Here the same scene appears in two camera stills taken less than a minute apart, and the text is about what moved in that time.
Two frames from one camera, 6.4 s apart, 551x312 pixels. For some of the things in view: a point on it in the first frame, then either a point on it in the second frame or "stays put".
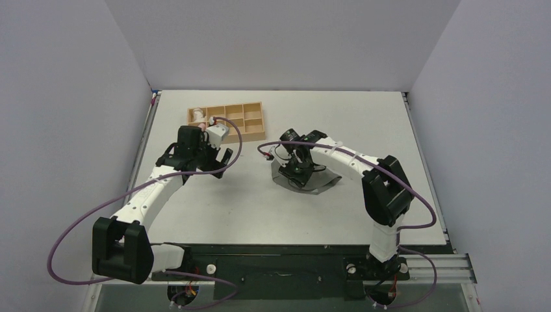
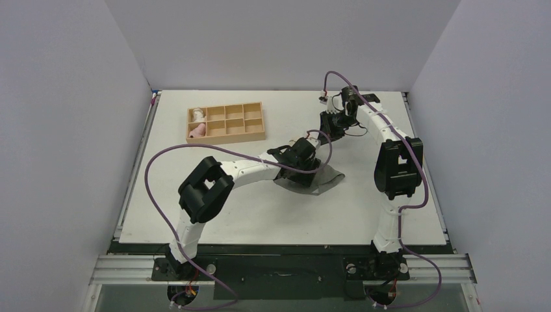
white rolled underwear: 198,115 stays put
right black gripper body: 297,169 → 329,125
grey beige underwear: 320,181 stays put
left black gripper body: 206,155 → 301,178
